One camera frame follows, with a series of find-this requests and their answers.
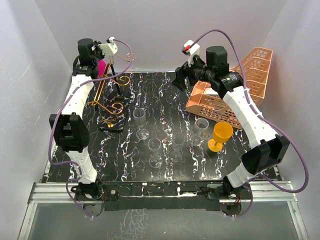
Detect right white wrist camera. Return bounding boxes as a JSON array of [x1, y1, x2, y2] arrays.
[[182, 40, 200, 67]]

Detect black base frame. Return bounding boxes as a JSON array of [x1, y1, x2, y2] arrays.
[[69, 181, 253, 217]]

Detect clear wine glass front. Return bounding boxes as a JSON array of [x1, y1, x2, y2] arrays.
[[147, 138, 163, 169]]

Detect peach plastic organiser basket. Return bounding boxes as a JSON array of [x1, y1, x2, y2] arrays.
[[185, 47, 273, 129]]

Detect orange plastic wine glass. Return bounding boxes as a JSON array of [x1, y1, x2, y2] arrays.
[[207, 121, 234, 153]]

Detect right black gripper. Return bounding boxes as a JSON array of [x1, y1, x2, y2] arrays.
[[171, 52, 215, 92]]

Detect pink plastic wine glass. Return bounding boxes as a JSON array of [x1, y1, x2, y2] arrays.
[[97, 59, 107, 78]]

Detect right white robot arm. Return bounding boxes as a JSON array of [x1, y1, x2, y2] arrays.
[[172, 55, 289, 199]]

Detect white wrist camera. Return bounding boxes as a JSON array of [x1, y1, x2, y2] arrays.
[[98, 36, 118, 57], [182, 40, 200, 67]]

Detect gold wire wine glass rack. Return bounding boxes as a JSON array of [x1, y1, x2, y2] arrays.
[[88, 57, 132, 133]]

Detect clear wine glass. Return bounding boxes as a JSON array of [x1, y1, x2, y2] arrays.
[[170, 132, 186, 163], [147, 138, 163, 169], [189, 117, 209, 147]]

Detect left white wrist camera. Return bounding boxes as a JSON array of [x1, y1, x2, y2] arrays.
[[98, 36, 118, 57]]

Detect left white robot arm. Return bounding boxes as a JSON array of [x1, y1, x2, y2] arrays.
[[49, 38, 104, 200]]

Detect tall clear flute glass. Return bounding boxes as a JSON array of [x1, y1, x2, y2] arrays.
[[133, 108, 149, 141]]

